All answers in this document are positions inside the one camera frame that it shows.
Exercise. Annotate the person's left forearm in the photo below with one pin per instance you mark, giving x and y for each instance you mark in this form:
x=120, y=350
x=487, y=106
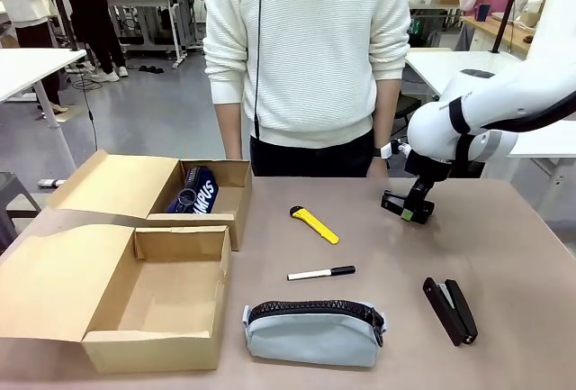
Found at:
x=386, y=115

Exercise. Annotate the large open cardboard box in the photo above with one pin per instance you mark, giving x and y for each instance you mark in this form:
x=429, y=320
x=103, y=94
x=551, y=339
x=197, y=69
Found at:
x=54, y=282

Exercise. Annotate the wooden desk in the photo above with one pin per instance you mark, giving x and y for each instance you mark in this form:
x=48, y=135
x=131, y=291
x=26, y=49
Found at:
x=499, y=32

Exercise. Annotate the blue mug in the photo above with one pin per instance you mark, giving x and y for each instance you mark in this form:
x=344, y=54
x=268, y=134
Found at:
x=481, y=12

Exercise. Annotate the bystander in black clothes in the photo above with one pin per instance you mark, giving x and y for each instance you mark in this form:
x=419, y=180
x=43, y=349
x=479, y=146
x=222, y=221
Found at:
x=94, y=2

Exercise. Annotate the cardboard box with navy case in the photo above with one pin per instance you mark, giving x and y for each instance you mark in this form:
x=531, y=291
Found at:
x=112, y=183

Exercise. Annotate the black wrist watch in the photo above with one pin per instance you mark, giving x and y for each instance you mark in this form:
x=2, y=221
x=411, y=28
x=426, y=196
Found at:
x=382, y=151

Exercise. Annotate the background workbench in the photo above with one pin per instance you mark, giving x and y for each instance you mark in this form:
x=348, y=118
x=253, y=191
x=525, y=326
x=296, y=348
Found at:
x=148, y=7

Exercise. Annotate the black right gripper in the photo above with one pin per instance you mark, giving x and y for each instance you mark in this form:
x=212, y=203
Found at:
x=427, y=169

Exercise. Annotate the white table behind robot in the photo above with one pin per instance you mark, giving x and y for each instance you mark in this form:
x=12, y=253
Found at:
x=450, y=68

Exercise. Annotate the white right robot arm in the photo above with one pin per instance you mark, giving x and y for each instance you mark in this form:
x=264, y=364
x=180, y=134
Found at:
x=495, y=93

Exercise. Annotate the grey stool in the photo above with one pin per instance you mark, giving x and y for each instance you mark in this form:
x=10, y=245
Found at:
x=13, y=201

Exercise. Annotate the light blue pencil case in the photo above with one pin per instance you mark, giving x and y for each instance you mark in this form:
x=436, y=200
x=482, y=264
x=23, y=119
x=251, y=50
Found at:
x=310, y=340

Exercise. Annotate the white table with grey frame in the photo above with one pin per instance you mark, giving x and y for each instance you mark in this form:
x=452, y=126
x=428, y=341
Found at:
x=546, y=147

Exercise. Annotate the black tripod pole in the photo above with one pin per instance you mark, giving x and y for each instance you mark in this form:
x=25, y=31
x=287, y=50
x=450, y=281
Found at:
x=510, y=2

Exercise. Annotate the person's right forearm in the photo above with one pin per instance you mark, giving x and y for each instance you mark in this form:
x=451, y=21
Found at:
x=229, y=129

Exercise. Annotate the navy campus pencil case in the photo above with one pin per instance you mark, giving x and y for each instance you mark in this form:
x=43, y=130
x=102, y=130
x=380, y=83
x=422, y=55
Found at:
x=204, y=192

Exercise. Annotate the yellow utility knife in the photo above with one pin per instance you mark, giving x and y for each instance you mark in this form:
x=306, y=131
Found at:
x=315, y=224

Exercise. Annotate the white marker with black cap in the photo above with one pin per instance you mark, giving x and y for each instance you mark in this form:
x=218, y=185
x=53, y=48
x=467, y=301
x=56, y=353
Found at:
x=315, y=274

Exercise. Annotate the white side table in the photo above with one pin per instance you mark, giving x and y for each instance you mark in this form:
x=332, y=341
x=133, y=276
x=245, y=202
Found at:
x=27, y=70

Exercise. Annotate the person's left hand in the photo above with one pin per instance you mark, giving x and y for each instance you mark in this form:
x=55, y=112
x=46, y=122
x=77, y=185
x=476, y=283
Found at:
x=378, y=167

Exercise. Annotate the black stapler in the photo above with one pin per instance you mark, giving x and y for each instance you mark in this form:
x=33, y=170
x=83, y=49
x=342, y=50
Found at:
x=463, y=313

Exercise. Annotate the person in white sweater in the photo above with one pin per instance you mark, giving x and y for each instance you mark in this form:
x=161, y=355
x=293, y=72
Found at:
x=315, y=48

